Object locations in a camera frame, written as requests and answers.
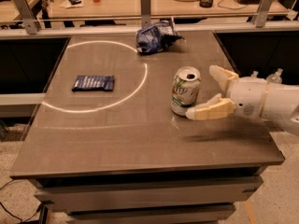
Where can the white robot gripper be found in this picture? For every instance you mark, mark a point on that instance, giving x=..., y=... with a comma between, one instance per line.
x=248, y=96

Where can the white green 7up can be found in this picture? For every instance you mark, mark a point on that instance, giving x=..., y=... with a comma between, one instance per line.
x=185, y=88

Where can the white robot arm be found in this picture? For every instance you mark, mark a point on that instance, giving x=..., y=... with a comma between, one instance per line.
x=281, y=106

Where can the clear sanitizer bottle left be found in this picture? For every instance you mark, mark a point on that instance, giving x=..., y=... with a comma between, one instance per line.
x=254, y=74

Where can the clear sanitizer bottle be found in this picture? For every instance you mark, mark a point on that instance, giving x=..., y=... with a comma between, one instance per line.
x=254, y=74
x=275, y=77

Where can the clear sanitizer bottle right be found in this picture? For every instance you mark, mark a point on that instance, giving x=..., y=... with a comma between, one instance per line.
x=275, y=77

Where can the crumpled blue chip bag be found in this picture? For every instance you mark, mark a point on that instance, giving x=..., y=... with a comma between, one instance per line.
x=156, y=37

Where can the black mesh pen cup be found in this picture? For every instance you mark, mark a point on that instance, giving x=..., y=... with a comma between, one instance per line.
x=206, y=3

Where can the white table base drawers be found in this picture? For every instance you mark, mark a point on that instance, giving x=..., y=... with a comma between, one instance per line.
x=198, y=197

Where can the flat dark blue snack packet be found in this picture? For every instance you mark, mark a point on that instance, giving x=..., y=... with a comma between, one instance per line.
x=93, y=83

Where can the grey metal bracket right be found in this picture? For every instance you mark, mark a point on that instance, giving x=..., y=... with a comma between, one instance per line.
x=260, y=18

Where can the grey metal bracket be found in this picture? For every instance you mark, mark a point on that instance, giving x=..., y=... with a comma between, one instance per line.
x=30, y=22
x=260, y=18
x=145, y=12

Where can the grey metal bracket middle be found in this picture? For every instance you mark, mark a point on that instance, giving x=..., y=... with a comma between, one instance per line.
x=145, y=12

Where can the grey metal bracket left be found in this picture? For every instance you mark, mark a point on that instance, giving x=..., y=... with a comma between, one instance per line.
x=30, y=22

